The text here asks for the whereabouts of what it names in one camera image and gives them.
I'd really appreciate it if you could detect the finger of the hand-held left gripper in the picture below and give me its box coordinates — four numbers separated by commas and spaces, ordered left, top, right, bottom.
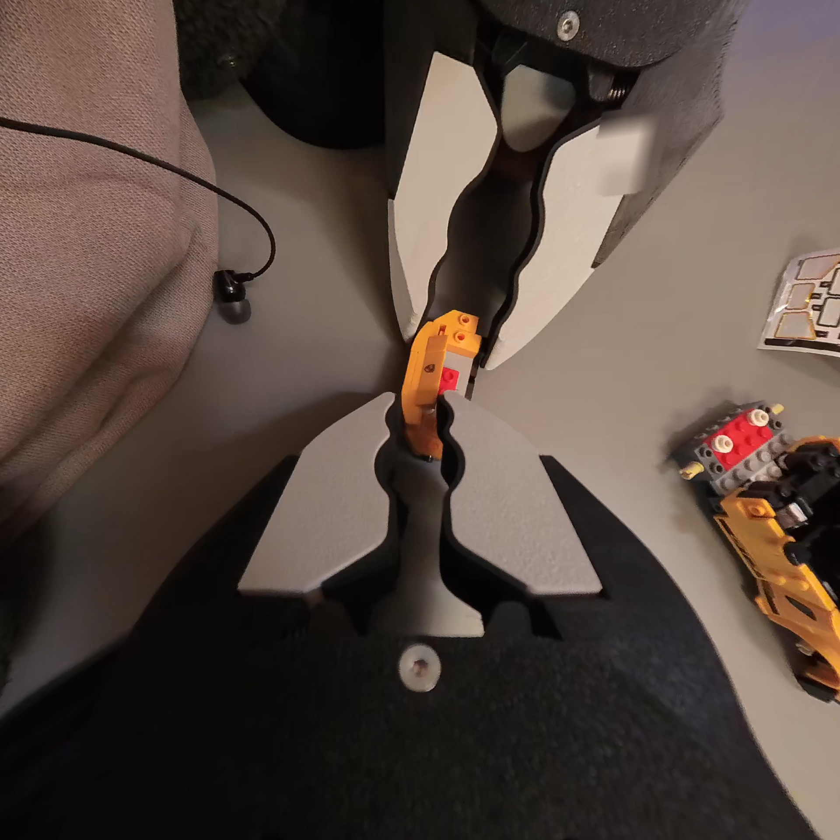
481, 118, 658, 370
387, 51, 506, 343

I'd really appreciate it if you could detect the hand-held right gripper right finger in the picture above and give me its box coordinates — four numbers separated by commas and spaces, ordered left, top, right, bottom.
437, 392, 605, 598

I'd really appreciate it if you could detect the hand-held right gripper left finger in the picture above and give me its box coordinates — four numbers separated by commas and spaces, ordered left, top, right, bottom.
238, 391, 403, 597

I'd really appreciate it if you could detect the orange curved lego subassembly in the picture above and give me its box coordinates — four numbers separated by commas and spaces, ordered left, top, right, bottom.
402, 320, 448, 462

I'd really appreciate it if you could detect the lego sticker sheet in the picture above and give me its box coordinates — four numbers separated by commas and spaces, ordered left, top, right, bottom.
758, 248, 840, 358

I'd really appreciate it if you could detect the yellow lego car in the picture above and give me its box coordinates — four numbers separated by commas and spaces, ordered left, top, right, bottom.
669, 400, 840, 703

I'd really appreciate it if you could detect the dark fleece jacket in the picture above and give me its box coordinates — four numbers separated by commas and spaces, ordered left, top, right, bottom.
174, 0, 263, 109

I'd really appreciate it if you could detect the beige hooded sweatshirt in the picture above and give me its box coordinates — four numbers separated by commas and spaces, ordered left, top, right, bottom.
0, 0, 219, 526

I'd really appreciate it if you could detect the black wired earphone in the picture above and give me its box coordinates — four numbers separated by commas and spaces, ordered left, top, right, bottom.
0, 117, 278, 326

